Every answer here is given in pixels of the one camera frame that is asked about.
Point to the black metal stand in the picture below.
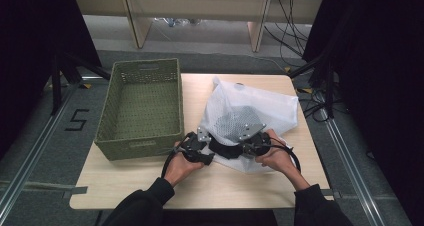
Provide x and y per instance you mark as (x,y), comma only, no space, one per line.
(56,86)
(330,86)

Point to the person's left hand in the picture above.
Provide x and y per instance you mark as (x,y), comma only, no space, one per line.
(178,169)

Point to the light wooden desk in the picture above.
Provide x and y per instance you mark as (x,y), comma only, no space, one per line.
(200,6)

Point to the clear plastic bag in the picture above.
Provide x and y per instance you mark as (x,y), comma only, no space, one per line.
(176,21)

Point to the green woven basket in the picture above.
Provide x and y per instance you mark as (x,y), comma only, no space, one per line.
(143,102)

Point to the black cloth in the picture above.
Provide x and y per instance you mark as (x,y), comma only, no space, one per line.
(226,149)

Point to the grey floor strip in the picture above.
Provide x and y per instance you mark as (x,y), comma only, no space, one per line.
(43,187)

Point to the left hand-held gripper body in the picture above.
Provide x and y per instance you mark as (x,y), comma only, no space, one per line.
(193,146)

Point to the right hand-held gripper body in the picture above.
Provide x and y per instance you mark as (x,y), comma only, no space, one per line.
(253,131)

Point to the black curtain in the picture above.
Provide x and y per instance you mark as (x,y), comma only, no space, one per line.
(30,52)
(383,86)

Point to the person's dark clothing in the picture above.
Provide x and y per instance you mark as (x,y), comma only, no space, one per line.
(220,218)

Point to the person's right hand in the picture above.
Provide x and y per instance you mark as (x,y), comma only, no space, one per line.
(278,157)

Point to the white mesh laundry bag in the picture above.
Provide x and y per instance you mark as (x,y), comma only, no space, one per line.
(266,109)

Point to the aluminium floor rail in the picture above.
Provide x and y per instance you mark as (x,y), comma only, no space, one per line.
(353,172)
(31,159)

